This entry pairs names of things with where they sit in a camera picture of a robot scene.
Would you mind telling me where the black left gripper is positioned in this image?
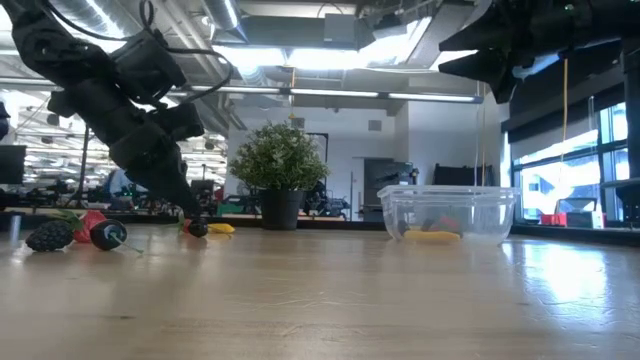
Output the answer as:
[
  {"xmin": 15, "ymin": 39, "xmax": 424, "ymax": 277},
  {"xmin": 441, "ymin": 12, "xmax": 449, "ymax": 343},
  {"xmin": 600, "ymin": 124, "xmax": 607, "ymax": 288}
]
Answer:
[{"xmin": 107, "ymin": 112, "xmax": 203, "ymax": 222}]

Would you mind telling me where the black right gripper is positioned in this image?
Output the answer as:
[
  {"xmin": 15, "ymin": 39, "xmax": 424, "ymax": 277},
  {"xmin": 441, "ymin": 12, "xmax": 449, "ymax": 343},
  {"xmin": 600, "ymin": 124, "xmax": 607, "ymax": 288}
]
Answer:
[{"xmin": 437, "ymin": 0, "xmax": 581, "ymax": 104}]

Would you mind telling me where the red toy strawberry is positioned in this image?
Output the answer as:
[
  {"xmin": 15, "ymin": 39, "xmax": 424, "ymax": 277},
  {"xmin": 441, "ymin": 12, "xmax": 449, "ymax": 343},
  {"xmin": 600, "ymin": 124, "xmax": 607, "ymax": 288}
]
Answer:
[{"xmin": 49, "ymin": 208, "xmax": 109, "ymax": 245}]

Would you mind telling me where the clear plastic tupperware container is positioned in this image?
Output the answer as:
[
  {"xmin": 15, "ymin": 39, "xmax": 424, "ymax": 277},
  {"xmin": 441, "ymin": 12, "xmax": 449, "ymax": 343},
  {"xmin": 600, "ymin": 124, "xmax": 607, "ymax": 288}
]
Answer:
[{"xmin": 377, "ymin": 184, "xmax": 521, "ymax": 247}]

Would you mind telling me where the person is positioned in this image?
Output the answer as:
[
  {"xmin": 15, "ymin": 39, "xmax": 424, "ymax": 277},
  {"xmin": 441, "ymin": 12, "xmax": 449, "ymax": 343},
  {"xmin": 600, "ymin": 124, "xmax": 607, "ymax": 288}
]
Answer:
[{"xmin": 107, "ymin": 168, "xmax": 149, "ymax": 199}]

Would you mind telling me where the green bin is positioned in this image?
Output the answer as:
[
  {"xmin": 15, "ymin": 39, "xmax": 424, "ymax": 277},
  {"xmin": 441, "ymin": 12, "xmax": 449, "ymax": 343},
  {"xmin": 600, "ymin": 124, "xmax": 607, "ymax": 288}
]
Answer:
[{"xmin": 216, "ymin": 201, "xmax": 246, "ymax": 217}]

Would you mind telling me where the dark toy plum green stem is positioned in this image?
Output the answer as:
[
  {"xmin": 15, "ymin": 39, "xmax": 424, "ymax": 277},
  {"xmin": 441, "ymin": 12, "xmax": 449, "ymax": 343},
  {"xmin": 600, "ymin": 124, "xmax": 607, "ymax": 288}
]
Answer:
[{"xmin": 89, "ymin": 218, "xmax": 145, "ymax": 254}]

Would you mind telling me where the green plant in black pot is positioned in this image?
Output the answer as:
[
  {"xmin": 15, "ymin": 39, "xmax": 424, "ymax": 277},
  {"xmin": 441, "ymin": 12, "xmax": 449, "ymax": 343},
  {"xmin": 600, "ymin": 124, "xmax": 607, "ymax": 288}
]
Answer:
[{"xmin": 228, "ymin": 121, "xmax": 331, "ymax": 231}]

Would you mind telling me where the black couch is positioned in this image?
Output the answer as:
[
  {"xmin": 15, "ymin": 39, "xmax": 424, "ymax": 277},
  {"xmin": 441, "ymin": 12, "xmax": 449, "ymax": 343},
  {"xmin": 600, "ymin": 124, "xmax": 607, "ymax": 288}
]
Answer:
[{"xmin": 432, "ymin": 163, "xmax": 495, "ymax": 187}]

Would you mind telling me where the large toy blackberry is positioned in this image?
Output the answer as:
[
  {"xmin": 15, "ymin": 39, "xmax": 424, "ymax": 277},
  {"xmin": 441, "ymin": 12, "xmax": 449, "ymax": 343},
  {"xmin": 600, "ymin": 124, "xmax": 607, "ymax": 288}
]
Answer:
[{"xmin": 24, "ymin": 219, "xmax": 75, "ymax": 253}]

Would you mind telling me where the grey ceiling unit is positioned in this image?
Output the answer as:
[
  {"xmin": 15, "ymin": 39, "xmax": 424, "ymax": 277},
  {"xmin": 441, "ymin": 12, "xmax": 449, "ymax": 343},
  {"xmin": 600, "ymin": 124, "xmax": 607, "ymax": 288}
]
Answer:
[{"xmin": 323, "ymin": 12, "xmax": 358, "ymax": 44}]

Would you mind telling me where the black monitor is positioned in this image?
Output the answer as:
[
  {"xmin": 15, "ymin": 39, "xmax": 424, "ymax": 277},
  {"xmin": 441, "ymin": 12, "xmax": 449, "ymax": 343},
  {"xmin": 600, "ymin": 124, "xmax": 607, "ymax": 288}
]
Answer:
[{"xmin": 0, "ymin": 144, "xmax": 28, "ymax": 185}]

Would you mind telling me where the black cabinet machine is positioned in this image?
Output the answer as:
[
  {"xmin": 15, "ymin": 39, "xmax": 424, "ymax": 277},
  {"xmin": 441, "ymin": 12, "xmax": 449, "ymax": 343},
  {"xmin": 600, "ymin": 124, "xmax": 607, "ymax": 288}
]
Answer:
[{"xmin": 362, "ymin": 157, "xmax": 420, "ymax": 223}]

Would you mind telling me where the background black robot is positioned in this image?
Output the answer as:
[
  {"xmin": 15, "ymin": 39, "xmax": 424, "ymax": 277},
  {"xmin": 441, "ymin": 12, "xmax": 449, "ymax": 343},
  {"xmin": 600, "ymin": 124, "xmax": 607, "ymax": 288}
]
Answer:
[{"xmin": 304, "ymin": 182, "xmax": 352, "ymax": 220}]

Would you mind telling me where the ceiling light strip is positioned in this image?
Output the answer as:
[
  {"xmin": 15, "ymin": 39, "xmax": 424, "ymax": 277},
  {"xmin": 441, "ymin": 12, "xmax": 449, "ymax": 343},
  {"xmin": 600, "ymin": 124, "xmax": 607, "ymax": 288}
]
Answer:
[{"xmin": 164, "ymin": 82, "xmax": 485, "ymax": 104}]

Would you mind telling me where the red bin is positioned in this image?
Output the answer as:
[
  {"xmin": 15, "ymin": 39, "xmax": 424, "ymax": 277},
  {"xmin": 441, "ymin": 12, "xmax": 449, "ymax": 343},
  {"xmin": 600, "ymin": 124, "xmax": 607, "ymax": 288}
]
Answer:
[{"xmin": 538, "ymin": 212, "xmax": 569, "ymax": 227}]

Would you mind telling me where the grey box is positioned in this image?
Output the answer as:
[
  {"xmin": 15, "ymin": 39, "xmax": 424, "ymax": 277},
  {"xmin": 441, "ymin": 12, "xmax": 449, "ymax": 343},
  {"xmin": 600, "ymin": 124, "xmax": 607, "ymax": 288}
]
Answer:
[{"xmin": 556, "ymin": 196, "xmax": 607, "ymax": 229}]

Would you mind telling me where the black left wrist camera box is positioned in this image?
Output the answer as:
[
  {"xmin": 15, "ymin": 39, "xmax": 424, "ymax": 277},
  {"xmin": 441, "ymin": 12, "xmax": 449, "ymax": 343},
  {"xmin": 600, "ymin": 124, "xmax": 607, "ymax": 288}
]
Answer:
[{"xmin": 148, "ymin": 101, "xmax": 206, "ymax": 142}]

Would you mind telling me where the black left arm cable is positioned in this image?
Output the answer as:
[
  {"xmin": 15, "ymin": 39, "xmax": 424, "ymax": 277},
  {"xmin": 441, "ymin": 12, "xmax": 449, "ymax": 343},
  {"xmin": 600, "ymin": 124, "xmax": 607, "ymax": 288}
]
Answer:
[{"xmin": 164, "ymin": 45, "xmax": 236, "ymax": 105}]

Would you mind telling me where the silver metal post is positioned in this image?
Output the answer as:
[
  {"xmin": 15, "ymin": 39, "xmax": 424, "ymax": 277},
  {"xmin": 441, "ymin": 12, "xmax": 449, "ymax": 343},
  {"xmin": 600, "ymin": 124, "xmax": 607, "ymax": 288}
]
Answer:
[{"xmin": 8, "ymin": 211, "xmax": 24, "ymax": 247}]

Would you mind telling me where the black frame post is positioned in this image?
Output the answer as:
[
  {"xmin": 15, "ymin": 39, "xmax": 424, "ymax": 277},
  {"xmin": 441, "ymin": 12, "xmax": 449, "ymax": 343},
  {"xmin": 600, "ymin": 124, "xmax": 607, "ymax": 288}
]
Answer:
[{"xmin": 619, "ymin": 39, "xmax": 640, "ymax": 226}]

